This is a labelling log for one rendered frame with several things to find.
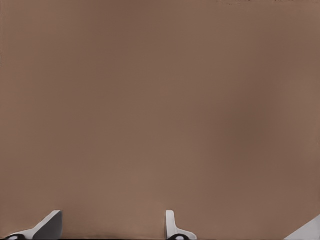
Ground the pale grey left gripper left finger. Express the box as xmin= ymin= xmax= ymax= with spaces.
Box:
xmin=2 ymin=210 xmax=63 ymax=240

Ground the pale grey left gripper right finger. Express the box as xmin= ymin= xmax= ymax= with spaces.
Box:
xmin=165 ymin=210 xmax=198 ymax=240

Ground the pale grey flat object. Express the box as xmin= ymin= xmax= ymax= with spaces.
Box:
xmin=283 ymin=214 xmax=320 ymax=240

